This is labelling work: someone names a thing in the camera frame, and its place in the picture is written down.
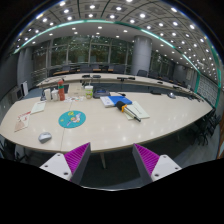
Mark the round teal mouse pad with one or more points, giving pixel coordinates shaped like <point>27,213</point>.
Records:
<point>72,119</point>

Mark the black office chair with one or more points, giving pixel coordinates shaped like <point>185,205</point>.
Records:
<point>206,126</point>

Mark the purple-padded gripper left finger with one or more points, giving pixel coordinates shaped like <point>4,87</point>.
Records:
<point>71,165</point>

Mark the grey round column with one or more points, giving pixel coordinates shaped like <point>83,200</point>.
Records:
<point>141,56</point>

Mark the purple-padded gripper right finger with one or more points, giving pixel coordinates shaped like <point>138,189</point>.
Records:
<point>152,166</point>

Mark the clear cup with green label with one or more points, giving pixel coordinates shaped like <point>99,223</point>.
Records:
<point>89,91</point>

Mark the white book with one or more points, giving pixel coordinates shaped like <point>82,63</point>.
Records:
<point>107,102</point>

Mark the white green paper sheet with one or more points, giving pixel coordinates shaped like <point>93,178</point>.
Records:
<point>38,107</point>

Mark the white cup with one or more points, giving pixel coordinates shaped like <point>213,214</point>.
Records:
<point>54,95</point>

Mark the black orange paper trimmer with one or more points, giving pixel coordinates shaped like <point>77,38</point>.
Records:
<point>124,109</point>

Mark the white box container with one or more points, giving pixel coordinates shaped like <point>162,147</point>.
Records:
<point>47,93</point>

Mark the grey computer mouse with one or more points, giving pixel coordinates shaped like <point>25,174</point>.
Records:
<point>44,137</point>

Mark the orange red bottle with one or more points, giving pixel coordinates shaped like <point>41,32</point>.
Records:
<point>61,92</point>

